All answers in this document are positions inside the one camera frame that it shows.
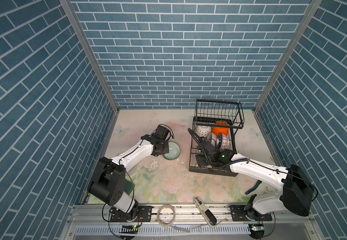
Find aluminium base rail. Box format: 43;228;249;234
61;203;319;240

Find aluminium corner post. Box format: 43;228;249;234
60;0;119;114
253;0;322;115

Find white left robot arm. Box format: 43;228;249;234
87;124;174;218

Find black wire dish rack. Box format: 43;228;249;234
189;99;244;177

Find red striped ceramic bowl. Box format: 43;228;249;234
207;132;218;147

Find aluminium corner post right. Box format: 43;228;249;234
253;0;322;115

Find orange plastic bowl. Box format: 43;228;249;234
212;121;229;137

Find green patterned ceramic bowl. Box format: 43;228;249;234
195;125;212;139

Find dark green sponge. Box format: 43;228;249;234
124;180;135;195

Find coiled clear cable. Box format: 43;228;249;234
156;204;176;226

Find green striped ceramic bowl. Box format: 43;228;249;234
163;142;180;160

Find blue triangle patterned bowl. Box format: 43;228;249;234
217;133;230;151

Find black silver handheld scanner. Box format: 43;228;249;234
193;197;217;227

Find green handled pliers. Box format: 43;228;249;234
245;180;261;195

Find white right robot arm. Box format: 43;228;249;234
194;137;316;221

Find aluminium corner post left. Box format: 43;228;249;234
60;0;119;114

